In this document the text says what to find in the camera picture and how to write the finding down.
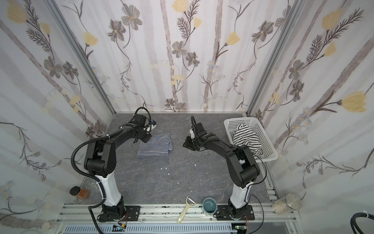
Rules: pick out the amber spice jar black lid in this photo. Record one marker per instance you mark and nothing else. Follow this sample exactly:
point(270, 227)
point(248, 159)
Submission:
point(79, 192)

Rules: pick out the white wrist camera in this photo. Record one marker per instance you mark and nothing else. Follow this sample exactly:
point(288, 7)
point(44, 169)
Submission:
point(192, 133)
point(151, 126)

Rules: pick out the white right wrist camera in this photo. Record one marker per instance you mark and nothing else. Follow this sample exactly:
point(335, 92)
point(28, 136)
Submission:
point(192, 133)

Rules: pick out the teal ceramic mug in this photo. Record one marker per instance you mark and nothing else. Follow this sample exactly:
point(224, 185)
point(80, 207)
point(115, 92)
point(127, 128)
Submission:
point(209, 206)

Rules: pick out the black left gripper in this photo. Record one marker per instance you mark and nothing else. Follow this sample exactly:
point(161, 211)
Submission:
point(144, 137)

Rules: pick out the black white striped tank top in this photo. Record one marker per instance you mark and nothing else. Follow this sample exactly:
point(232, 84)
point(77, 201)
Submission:
point(244, 135)

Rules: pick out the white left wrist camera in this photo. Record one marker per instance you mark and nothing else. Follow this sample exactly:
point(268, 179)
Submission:
point(151, 126)

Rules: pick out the clear jar with metal lid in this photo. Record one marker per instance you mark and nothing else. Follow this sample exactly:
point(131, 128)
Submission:
point(287, 204)

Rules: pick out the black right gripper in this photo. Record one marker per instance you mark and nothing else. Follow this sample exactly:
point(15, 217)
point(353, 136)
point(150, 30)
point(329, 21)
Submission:
point(193, 142)

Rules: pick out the white plastic laundry basket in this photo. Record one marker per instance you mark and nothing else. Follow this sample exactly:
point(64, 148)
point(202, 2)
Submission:
point(269, 152)

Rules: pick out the aluminium mounting rail frame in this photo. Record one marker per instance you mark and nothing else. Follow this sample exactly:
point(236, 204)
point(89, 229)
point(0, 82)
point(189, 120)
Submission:
point(162, 219)

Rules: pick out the blue white striped tank top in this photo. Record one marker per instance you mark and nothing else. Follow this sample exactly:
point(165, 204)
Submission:
point(156, 146)

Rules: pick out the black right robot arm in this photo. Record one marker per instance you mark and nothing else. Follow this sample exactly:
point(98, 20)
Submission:
point(242, 167)

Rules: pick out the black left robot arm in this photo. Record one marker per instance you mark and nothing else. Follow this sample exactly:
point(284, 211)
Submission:
point(100, 162)

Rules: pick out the cream vegetable peeler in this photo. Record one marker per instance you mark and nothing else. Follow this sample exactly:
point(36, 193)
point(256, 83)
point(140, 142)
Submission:
point(189, 203)

